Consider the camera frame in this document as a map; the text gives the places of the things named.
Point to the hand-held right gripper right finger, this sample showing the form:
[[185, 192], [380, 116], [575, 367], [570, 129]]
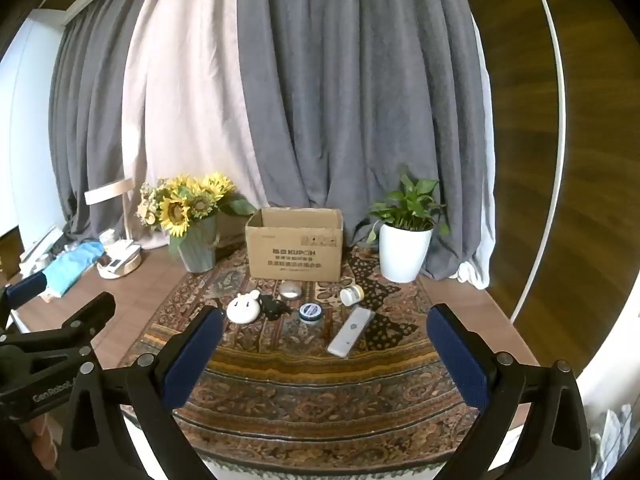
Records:
[[460, 360]]

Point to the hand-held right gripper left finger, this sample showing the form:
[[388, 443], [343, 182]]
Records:
[[192, 355]]

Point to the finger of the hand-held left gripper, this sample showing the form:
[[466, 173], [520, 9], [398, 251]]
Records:
[[92, 312], [25, 287]]

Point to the black toy gun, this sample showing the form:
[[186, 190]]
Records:
[[272, 307]]

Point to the roll of tape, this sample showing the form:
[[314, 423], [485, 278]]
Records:
[[351, 296]]

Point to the cardboard box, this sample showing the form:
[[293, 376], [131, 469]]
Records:
[[295, 260]]

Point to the person's left hand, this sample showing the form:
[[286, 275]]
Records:
[[39, 437]]

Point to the blue cloth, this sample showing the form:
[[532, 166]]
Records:
[[75, 265]]

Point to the white appliance on floor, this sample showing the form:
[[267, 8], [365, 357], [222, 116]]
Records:
[[117, 265]]

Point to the white rabbit-shaped toy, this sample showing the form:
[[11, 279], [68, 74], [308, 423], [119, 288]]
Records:
[[242, 310]]

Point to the green ribbed vase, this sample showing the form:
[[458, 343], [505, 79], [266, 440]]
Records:
[[197, 250]]

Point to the small white card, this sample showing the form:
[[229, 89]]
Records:
[[350, 332]]

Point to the silver round object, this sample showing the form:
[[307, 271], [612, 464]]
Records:
[[290, 290]]

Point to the white plant pot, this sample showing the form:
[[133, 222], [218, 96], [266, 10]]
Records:
[[404, 255]]

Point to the blue round tin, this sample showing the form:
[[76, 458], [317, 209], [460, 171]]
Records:
[[310, 312]]

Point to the sunflower bouquet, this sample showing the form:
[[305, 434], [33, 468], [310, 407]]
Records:
[[172, 212]]

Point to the green leafy plant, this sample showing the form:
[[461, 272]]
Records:
[[407, 205]]

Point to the narrow grey curtain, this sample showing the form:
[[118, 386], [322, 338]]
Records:
[[95, 135]]

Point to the white ribbed object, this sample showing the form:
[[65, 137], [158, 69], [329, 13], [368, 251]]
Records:
[[612, 440]]

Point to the beige curtain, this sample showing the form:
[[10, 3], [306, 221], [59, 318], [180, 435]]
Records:
[[190, 85]]

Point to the wide grey curtain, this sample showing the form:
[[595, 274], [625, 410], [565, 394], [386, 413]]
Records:
[[360, 85]]

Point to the white wall trim strip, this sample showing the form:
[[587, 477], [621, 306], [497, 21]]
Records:
[[552, 135]]

